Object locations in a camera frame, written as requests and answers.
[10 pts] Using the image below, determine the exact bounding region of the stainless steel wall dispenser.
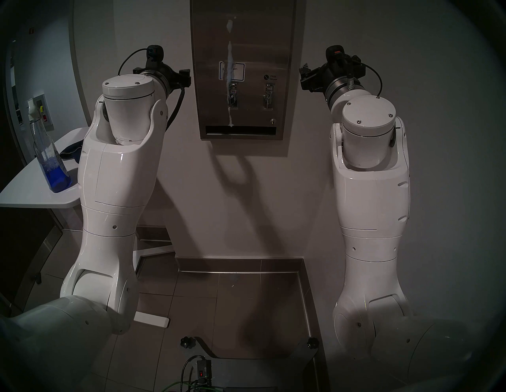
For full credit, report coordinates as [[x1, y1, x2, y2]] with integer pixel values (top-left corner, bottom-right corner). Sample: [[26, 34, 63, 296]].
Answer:
[[190, 0, 298, 141]]

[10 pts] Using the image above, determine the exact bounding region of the white side table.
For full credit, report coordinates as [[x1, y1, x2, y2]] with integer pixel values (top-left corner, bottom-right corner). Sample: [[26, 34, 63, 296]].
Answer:
[[0, 126, 176, 328]]

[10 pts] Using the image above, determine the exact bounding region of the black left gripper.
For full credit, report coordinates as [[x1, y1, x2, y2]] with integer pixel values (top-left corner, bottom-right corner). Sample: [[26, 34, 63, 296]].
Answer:
[[133, 59, 192, 90]]

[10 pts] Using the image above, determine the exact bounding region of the white rectangular dispenser label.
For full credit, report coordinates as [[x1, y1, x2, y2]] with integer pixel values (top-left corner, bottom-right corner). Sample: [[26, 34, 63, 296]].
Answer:
[[219, 61, 245, 82]]

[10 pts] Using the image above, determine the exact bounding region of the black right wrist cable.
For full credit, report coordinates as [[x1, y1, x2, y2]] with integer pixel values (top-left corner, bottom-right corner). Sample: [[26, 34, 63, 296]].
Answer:
[[358, 62, 383, 98]]

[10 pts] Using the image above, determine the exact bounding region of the green base cable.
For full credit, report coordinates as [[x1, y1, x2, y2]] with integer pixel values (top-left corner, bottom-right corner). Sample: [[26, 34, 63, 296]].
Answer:
[[156, 379, 206, 392]]

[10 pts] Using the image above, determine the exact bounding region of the clear spray bottle blue liquid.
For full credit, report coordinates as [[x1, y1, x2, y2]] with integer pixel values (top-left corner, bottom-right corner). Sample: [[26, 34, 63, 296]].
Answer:
[[28, 99, 72, 193]]

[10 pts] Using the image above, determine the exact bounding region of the thick black left wrist cable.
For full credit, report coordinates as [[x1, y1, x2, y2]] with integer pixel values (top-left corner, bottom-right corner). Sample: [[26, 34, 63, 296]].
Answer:
[[165, 85, 186, 131]]

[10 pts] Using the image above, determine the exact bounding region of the dark metal robot base platform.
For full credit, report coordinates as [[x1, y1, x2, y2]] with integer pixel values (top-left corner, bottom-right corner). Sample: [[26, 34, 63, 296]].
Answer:
[[182, 336, 319, 392]]

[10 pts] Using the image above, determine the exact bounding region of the dark blue cloth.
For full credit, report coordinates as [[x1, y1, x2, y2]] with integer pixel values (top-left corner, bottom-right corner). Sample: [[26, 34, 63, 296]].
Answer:
[[59, 139, 84, 162]]

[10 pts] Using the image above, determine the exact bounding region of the white wall cabinet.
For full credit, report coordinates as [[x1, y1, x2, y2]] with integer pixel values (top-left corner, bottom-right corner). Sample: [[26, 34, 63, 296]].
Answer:
[[33, 94, 54, 131]]

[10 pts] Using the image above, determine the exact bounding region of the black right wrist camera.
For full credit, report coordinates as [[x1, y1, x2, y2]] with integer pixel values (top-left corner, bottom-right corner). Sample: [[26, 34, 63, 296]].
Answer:
[[326, 45, 345, 66]]

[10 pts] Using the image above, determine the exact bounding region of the black base cable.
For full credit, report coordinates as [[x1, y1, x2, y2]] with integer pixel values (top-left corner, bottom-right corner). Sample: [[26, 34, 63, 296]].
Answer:
[[181, 355, 204, 384]]

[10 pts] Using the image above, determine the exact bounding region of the thin black left camera cable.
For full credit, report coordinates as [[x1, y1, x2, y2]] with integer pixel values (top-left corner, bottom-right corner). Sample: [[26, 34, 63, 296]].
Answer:
[[118, 48, 150, 76]]

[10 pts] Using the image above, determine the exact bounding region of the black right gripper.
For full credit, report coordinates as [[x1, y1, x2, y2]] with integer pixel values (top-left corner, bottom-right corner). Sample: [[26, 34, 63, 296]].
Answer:
[[300, 55, 366, 93]]

